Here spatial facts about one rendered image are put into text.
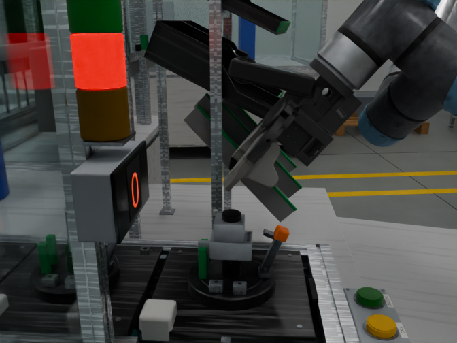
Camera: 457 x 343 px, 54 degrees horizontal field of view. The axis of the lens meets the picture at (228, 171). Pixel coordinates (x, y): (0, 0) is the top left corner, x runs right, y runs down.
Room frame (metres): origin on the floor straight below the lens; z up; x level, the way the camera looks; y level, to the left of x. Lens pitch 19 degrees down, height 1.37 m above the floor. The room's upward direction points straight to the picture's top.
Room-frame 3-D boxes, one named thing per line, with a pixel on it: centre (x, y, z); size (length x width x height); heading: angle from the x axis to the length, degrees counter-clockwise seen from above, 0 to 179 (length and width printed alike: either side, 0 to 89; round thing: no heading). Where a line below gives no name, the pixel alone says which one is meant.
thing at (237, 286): (0.57, -0.02, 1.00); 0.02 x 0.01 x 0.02; 86
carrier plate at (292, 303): (0.63, 0.00, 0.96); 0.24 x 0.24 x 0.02; 86
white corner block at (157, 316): (0.54, 0.10, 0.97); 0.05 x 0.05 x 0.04; 86
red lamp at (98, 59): (0.45, 0.12, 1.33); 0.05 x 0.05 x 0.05
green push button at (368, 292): (0.60, -0.22, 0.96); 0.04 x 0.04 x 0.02
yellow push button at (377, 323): (0.53, -0.21, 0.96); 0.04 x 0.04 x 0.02
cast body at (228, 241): (0.63, 0.01, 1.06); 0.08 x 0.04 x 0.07; 86
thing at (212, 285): (0.58, 0.02, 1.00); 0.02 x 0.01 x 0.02; 86
